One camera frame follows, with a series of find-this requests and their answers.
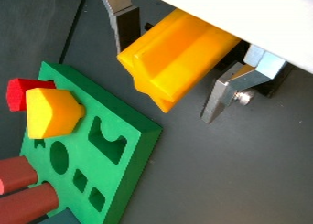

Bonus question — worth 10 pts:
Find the tall red cylinder block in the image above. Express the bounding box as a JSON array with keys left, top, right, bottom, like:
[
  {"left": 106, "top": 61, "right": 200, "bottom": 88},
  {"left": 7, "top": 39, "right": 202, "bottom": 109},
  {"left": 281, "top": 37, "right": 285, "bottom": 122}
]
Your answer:
[{"left": 0, "top": 183, "right": 59, "bottom": 224}]

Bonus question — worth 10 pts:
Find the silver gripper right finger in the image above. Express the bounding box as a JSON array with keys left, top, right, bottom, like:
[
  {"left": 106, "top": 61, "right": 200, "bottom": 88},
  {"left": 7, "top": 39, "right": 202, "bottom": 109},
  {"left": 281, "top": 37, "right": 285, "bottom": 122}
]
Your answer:
[{"left": 202, "top": 45, "right": 288, "bottom": 123}]

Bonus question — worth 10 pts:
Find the red hexagon block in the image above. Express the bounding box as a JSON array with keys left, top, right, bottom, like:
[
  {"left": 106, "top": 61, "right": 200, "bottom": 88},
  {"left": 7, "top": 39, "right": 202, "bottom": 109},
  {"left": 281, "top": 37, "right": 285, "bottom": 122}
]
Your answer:
[{"left": 7, "top": 78, "right": 57, "bottom": 112}]

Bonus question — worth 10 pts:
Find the yellow pentagon block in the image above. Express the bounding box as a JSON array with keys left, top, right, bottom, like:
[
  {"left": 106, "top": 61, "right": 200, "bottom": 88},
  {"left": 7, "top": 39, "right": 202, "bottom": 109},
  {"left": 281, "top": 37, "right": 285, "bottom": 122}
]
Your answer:
[{"left": 26, "top": 88, "right": 86, "bottom": 139}]

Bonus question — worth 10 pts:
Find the red half-round block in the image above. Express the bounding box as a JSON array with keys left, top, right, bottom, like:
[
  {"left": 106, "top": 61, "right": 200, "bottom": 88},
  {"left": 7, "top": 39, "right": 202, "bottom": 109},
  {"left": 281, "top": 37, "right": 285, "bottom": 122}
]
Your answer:
[{"left": 0, "top": 156, "right": 38, "bottom": 195}]

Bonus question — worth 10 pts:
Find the green shape sorter base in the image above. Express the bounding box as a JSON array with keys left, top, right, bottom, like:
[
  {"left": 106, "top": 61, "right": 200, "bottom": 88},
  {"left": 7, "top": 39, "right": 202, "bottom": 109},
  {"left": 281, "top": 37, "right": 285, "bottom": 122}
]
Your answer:
[{"left": 22, "top": 62, "right": 162, "bottom": 224}]

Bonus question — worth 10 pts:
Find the blue square block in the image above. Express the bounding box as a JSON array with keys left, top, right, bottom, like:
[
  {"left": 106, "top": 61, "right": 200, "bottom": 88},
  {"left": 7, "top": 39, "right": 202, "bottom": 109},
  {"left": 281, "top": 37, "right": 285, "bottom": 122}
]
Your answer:
[{"left": 38, "top": 208, "right": 81, "bottom": 224}]

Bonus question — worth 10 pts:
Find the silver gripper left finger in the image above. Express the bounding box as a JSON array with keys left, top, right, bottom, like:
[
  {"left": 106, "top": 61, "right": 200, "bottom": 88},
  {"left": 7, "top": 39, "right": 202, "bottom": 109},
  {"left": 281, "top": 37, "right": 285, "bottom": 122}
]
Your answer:
[{"left": 102, "top": 0, "right": 141, "bottom": 52}]

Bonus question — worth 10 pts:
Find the orange star prism block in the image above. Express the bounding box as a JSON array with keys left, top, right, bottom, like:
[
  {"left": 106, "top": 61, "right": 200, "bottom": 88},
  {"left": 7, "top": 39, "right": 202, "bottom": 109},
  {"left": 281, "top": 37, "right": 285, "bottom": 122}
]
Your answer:
[{"left": 118, "top": 9, "right": 240, "bottom": 112}]

